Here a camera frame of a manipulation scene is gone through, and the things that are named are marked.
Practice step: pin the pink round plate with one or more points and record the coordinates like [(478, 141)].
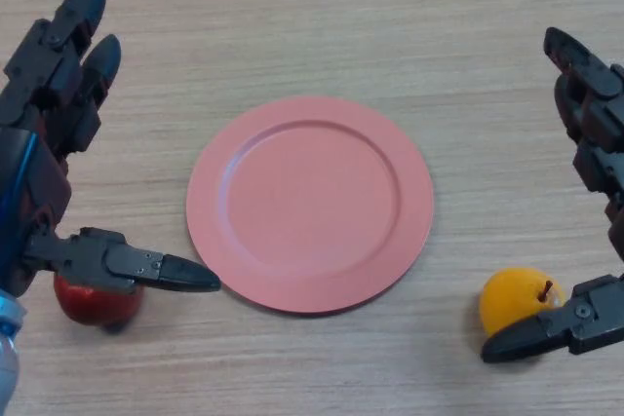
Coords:
[(307, 206)]

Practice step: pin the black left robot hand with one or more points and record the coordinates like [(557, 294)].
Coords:
[(44, 94)]

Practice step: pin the red apple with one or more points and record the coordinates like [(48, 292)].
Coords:
[(83, 306)]

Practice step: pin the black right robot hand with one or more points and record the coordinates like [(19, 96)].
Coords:
[(592, 89)]

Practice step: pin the yellow pear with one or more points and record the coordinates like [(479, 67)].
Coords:
[(512, 294)]

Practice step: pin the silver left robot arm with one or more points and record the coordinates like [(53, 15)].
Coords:
[(7, 352)]

